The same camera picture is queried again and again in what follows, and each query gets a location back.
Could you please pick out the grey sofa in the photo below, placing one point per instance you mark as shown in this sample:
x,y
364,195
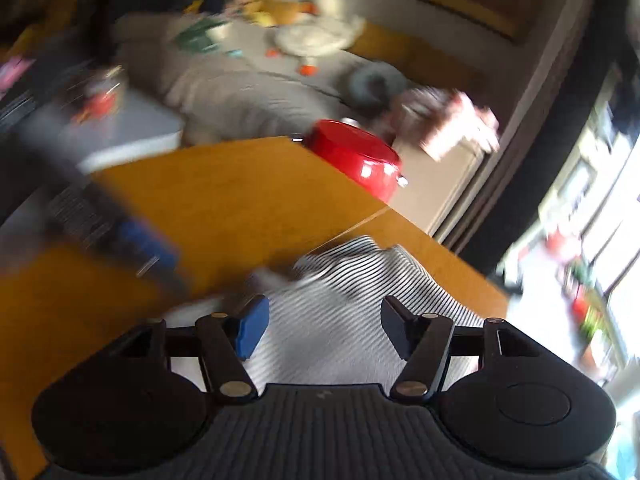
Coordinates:
x,y
235,90

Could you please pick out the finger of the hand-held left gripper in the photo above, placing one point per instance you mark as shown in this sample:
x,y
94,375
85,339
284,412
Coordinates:
x,y
146,249

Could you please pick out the white low table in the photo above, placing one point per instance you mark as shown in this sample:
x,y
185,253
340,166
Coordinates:
x,y
135,132

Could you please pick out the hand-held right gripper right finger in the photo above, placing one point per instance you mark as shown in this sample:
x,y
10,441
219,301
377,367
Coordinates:
x,y
396,321

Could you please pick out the green book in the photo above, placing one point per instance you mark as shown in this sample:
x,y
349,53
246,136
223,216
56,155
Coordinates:
x,y
200,36

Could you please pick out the white duck plush toy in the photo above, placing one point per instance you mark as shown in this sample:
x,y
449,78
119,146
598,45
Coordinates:
x,y
320,35

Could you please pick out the grey round cushion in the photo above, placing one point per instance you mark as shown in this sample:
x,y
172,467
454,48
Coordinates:
x,y
376,85

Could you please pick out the yellow plush toy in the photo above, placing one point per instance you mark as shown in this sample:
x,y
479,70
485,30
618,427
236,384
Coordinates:
x,y
272,12

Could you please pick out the striped grey white garment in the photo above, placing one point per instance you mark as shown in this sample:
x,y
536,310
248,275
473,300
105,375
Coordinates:
x,y
340,320

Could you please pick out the pink patterned cloth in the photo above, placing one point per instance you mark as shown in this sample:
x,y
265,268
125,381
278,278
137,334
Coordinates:
x,y
445,122

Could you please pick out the red round pot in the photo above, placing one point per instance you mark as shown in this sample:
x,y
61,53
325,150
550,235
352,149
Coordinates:
x,y
356,152

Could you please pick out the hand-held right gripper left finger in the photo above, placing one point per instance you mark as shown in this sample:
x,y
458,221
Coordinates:
x,y
254,324

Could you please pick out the red toy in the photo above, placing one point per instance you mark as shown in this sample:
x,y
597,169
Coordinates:
x,y
100,100

